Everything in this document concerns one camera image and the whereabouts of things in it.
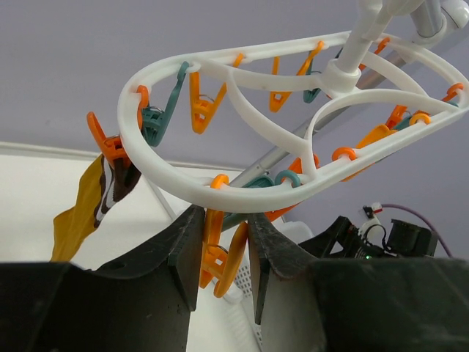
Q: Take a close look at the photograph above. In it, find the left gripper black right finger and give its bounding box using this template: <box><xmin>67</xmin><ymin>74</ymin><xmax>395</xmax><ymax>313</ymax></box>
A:
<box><xmin>248</xmin><ymin>213</ymin><xmax>468</xmax><ymax>351</ymax></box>

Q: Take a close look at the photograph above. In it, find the mustard brown striped sock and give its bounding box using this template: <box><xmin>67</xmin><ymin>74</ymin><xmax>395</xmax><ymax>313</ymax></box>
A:
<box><xmin>51</xmin><ymin>155</ymin><xmax>141</xmax><ymax>262</ymax></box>

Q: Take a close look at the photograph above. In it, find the white clothes drying rack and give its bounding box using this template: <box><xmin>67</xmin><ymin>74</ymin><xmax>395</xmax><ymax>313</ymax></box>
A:
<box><xmin>122</xmin><ymin>1</ymin><xmax>468</xmax><ymax>213</ymax></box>

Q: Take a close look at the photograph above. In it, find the white round clip hanger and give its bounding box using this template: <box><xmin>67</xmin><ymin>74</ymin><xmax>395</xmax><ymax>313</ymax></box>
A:
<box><xmin>117</xmin><ymin>0</ymin><xmax>469</xmax><ymax>214</ymax></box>

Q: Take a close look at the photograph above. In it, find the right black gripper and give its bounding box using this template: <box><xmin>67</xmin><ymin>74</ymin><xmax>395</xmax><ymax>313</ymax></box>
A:
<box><xmin>300</xmin><ymin>216</ymin><xmax>437</xmax><ymax>259</ymax></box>

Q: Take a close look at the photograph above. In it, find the yellow orange clothes peg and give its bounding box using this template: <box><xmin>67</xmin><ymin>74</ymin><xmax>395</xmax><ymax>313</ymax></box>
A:
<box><xmin>199</xmin><ymin>174</ymin><xmax>250</xmax><ymax>298</ymax></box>

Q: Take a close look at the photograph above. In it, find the white plastic laundry basket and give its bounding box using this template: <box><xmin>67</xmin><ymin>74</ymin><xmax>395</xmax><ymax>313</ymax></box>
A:
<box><xmin>234</xmin><ymin>221</ymin><xmax>314</xmax><ymax>351</ymax></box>

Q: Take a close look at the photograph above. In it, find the teal clothes peg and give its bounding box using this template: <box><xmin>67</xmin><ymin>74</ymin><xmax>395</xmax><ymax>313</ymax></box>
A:
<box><xmin>141</xmin><ymin>61</ymin><xmax>189</xmax><ymax>147</ymax></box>

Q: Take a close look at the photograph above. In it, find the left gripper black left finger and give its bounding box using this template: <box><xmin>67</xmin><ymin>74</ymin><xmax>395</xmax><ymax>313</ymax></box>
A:
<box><xmin>1</xmin><ymin>205</ymin><xmax>204</xmax><ymax>351</ymax></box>

